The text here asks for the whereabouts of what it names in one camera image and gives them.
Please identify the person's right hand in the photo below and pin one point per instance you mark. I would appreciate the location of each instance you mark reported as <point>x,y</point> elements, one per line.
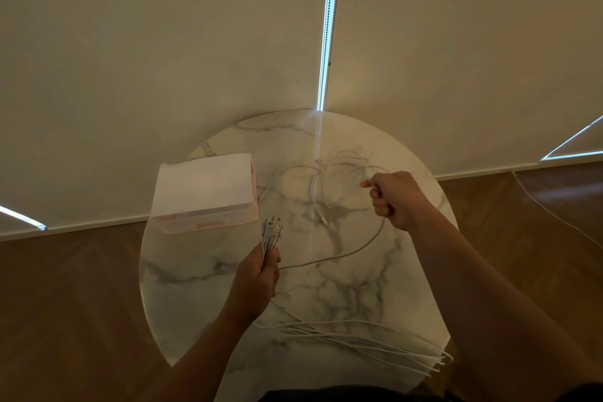
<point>400,199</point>

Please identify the person's left hand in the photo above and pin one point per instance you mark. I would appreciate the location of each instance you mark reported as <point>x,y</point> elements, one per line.
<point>254,284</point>

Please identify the pink white storage box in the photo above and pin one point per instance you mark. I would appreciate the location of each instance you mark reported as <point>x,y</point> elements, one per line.
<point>202,185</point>

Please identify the person's right forearm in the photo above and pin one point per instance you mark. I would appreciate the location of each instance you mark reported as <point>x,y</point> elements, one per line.
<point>494,312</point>

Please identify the person's left forearm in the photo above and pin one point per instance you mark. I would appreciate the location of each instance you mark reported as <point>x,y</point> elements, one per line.
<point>198,364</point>

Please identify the person's black clothing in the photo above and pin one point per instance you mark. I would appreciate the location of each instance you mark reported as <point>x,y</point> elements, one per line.
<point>348,396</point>

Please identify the beige roller blind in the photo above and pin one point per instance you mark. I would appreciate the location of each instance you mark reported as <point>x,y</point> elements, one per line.
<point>141,62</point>
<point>471,53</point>

